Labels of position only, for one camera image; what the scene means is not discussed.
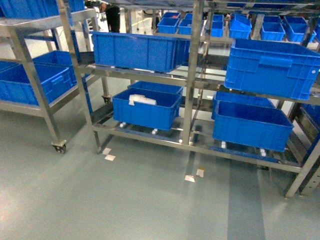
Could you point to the steel flow rack shelf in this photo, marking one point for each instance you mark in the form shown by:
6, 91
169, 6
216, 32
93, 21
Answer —
306, 164

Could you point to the blue crate lower left front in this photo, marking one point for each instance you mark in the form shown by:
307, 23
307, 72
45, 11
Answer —
159, 116

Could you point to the white plastic bag in crate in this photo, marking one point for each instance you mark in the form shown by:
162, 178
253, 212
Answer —
138, 98

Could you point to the blue crate lower left rear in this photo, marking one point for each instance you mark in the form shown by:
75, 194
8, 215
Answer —
158, 87

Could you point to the blue crate lower right rear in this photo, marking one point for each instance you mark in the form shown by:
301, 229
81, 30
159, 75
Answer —
239, 98

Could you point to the large blue crate upper left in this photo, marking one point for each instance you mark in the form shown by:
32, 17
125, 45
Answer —
136, 51

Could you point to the large blue crate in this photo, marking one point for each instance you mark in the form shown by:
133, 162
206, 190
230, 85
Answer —
273, 68
136, 51

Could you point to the blue crate lower right front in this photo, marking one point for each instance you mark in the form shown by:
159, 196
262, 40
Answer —
251, 125

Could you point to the person in dark clothes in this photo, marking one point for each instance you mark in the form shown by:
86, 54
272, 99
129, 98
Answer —
113, 16

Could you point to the blue crate on trolley middle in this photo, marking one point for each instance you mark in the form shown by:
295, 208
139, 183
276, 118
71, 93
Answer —
56, 57

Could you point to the large blue crate upper right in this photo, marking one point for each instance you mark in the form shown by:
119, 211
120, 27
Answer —
273, 68

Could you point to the steel trolley cart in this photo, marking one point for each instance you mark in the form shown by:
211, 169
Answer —
39, 89

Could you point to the blue crate on trolley top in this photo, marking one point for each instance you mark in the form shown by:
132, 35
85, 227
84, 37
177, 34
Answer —
29, 9

